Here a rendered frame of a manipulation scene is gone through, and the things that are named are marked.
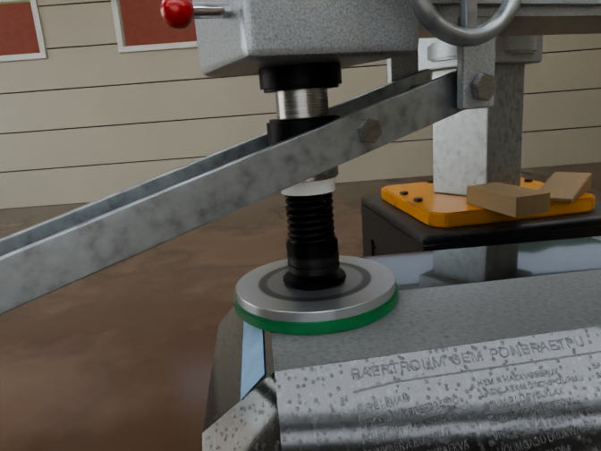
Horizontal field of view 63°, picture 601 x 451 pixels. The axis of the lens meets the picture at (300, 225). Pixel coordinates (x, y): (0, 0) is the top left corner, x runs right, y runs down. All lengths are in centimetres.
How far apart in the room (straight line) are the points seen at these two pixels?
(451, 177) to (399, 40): 104
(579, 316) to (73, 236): 55
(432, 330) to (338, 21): 34
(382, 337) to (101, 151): 663
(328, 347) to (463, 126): 108
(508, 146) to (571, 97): 605
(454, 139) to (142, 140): 569
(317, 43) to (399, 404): 36
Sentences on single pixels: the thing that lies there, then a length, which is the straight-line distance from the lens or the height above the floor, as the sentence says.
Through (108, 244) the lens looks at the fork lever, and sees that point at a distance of 52.
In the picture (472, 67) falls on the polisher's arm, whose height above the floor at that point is 111.
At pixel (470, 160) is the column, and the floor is 89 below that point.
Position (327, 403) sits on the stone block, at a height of 80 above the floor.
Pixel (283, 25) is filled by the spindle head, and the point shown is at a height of 116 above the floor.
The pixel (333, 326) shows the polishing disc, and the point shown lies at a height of 84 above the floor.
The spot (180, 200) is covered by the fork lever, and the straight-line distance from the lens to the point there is 52.
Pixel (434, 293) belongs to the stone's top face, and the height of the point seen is 83.
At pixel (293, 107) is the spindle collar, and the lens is 59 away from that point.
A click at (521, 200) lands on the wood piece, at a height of 82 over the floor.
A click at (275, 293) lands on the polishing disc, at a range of 62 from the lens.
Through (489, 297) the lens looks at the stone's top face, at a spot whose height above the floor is 83.
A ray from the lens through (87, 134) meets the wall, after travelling 711.
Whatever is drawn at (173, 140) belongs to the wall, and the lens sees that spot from 678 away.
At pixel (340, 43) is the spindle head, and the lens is 52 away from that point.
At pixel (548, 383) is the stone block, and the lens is 58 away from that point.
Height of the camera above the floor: 109
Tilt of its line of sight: 14 degrees down
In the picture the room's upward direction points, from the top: 4 degrees counter-clockwise
